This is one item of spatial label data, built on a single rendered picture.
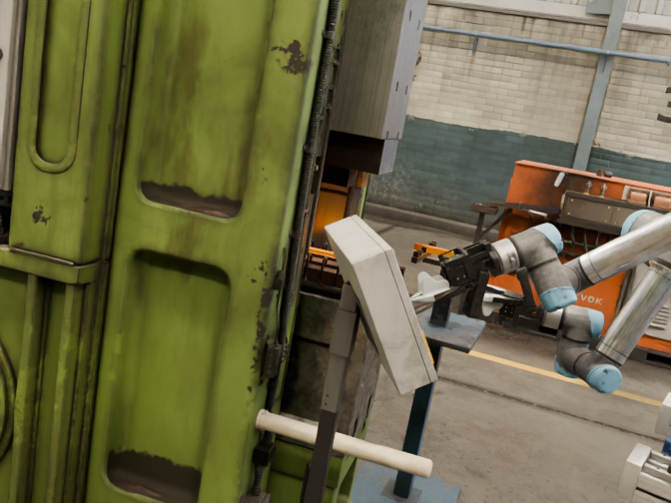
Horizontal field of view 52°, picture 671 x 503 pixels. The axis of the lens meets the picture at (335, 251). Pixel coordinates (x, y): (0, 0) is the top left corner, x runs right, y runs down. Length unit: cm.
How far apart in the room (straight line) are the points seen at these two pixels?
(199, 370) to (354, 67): 87
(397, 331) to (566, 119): 827
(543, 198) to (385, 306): 422
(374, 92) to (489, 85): 777
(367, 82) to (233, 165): 41
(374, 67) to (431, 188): 787
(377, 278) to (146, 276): 77
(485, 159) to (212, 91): 795
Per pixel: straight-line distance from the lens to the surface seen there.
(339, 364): 147
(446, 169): 960
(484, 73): 958
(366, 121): 182
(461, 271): 156
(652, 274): 192
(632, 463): 175
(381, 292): 127
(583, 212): 528
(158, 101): 178
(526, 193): 545
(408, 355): 132
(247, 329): 170
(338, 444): 177
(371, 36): 183
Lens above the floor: 143
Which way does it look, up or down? 12 degrees down
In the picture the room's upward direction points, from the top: 10 degrees clockwise
